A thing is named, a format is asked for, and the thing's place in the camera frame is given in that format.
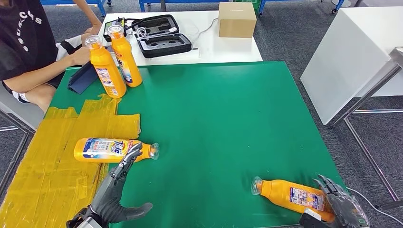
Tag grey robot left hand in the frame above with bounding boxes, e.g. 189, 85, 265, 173
89, 142, 154, 225

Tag person's right hand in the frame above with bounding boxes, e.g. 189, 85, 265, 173
67, 46, 92, 67

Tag person's left hand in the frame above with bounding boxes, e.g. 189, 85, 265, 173
83, 23, 103, 37

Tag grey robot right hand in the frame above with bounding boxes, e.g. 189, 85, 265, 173
313, 174, 371, 228

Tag orange detergent bottle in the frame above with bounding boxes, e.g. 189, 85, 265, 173
73, 138, 160, 164
85, 35, 127, 99
107, 25, 143, 88
250, 176, 336, 223

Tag black handheld controller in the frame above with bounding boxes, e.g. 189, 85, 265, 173
103, 17, 126, 43

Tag blue tablet case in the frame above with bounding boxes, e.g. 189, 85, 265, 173
67, 61, 99, 95

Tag person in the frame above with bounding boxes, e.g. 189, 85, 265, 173
0, 0, 103, 113

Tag black foam-lined case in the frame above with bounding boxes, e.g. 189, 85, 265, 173
131, 14, 192, 59

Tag yellow taped cardboard sheet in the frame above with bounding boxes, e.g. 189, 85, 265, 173
0, 94, 141, 228

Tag grey metal bench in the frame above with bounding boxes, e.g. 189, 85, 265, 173
0, 85, 45, 196

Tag green table mat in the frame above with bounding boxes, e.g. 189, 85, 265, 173
47, 60, 353, 228

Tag brown cardboard box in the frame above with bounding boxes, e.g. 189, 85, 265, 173
218, 1, 257, 38

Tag white side table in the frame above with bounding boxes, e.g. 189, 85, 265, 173
300, 6, 403, 126

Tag green plastic crate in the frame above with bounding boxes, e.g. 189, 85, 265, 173
234, 0, 261, 11

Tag blue cart frame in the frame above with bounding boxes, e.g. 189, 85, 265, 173
138, 0, 221, 12
257, 0, 344, 16
41, 0, 111, 17

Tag white floor cable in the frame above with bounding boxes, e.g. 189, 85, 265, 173
346, 187, 403, 226

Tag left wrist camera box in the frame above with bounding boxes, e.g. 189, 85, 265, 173
66, 208, 105, 228

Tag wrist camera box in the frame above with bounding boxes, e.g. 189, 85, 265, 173
66, 208, 105, 228
299, 208, 337, 228

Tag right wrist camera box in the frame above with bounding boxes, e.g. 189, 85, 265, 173
299, 208, 337, 228

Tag metal table frame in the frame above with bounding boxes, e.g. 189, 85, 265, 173
330, 46, 403, 211

